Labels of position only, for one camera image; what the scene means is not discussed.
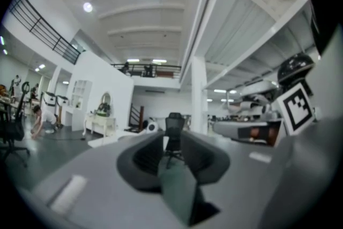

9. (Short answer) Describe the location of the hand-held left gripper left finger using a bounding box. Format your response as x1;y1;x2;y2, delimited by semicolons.
116;131;165;194

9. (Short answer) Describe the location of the white round robot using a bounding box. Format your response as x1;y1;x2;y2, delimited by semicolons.
144;117;160;134

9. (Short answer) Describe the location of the white vanity table with mirror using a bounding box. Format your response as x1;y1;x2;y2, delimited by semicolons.
84;92;116;138

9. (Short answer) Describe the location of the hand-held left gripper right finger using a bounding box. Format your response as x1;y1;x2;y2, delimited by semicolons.
181;130;231;186

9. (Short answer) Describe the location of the brown wooden staircase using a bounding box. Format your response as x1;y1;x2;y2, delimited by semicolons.
128;103;146;132

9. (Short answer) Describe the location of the black glossy dome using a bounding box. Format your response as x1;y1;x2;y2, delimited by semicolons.
277;53;316;87

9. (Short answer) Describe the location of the white exercise machine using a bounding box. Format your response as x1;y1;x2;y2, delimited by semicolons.
42;91;70;125

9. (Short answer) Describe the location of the black balcony railing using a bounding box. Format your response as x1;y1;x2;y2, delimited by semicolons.
110;62;182;79

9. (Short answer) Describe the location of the black mezzanine railing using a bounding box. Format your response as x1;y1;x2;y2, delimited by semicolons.
7;0;81;65

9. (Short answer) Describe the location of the white metal overhead frame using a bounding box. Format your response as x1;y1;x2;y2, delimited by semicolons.
178;0;313;91

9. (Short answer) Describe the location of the white cubby shelf cabinet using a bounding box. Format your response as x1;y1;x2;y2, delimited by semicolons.
71;79;93;110

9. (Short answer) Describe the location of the white square pillar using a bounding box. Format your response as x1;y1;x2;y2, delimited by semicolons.
191;55;209;135

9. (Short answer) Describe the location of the black mesh office chair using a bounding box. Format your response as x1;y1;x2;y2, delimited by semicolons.
0;81;31;168
161;112;187;169

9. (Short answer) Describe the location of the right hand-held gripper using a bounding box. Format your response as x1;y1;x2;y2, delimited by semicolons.
211;80;316;147

